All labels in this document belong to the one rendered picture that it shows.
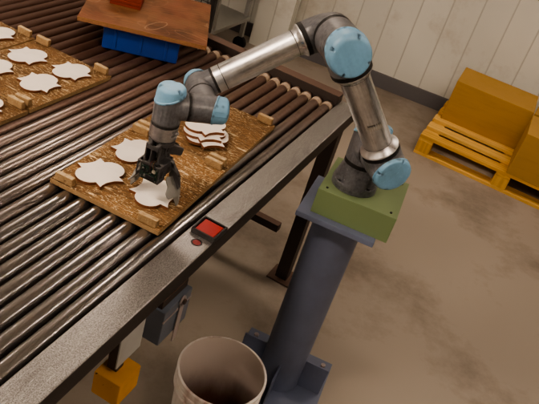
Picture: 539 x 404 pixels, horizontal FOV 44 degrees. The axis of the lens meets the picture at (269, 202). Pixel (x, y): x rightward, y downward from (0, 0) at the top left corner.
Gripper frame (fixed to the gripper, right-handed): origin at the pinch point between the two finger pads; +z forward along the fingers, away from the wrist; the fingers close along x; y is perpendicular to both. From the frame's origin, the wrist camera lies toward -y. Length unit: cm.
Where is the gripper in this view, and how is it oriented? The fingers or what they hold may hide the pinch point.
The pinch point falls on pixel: (155, 194)
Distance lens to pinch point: 192.3
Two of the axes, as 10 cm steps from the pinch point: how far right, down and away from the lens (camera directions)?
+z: -2.5, 7.9, 5.5
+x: 8.9, 4.2, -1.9
